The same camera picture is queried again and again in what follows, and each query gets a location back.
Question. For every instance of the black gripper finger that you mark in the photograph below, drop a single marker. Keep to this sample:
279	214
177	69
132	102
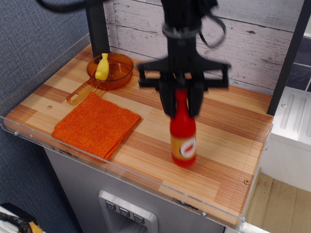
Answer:
195	97
168	99

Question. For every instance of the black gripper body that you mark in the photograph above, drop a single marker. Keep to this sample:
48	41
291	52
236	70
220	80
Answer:
183	67

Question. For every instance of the red sauce bottle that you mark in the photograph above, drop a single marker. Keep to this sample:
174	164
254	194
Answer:
183	132

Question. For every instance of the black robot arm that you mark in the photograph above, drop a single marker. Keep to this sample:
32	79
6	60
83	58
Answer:
183	19

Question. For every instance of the orange knitted towel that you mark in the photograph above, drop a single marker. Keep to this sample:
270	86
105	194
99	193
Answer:
96	126

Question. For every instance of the transparent orange plastic pan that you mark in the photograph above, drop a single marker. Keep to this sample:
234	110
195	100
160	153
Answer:
120	73

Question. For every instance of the yellow plastic toy fish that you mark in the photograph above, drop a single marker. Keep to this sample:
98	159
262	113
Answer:
102	68

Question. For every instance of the clear acrylic table guard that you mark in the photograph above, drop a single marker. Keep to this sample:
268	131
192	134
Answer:
232	130

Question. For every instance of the white toy sink unit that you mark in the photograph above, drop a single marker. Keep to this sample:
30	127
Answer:
287	154

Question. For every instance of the grey toy fridge cabinet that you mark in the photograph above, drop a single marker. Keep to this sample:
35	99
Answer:
82	185

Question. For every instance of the silver dispenser button panel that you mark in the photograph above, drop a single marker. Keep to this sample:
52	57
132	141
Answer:
126	212

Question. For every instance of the black and yellow object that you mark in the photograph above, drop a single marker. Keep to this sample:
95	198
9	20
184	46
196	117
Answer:
15	220

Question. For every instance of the dark right frame post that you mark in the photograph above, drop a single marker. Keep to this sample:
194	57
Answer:
290	56

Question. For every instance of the dark frame post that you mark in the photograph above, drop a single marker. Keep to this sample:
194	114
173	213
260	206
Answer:
290	56
97	27

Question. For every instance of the dark left frame post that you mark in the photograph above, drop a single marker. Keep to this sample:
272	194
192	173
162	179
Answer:
97	27

